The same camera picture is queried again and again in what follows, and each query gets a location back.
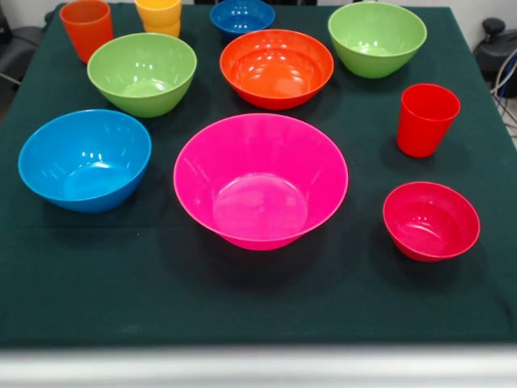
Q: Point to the small crimson bowl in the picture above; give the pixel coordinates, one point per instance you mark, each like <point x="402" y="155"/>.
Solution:
<point x="430" y="222"/>

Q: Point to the large orange bowl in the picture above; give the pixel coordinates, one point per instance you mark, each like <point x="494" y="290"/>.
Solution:
<point x="276" y="72"/>

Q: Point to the red plastic cup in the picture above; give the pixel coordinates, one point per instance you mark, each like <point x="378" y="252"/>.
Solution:
<point x="424" y="125"/>

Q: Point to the small dark blue bowl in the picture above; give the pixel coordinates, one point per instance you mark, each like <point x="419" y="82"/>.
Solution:
<point x="242" y="18"/>

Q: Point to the black chair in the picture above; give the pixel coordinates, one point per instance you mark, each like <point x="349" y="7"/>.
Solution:
<point x="20" y="48"/>

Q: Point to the light blue bowl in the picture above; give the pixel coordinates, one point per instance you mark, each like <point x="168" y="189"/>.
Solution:
<point x="81" y="161"/>

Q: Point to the black round pedestal base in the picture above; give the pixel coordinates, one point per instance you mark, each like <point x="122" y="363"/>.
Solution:
<point x="494" y="48"/>

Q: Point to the large pink bowl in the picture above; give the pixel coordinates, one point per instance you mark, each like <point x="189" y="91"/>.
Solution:
<point x="258" y="182"/>

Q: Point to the orange plastic cup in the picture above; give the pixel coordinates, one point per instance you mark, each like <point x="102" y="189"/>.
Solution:
<point x="87" y="32"/>

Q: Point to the green plastic bowl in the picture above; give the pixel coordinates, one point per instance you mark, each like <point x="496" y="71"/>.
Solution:
<point x="377" y="40"/>
<point x="141" y="77"/>

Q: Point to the yellow plastic cup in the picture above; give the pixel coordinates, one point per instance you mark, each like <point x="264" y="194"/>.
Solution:
<point x="163" y="29"/>
<point x="157" y="10"/>

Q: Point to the dark green table cloth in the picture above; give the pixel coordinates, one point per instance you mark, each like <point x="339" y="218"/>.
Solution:
<point x="121" y="283"/>

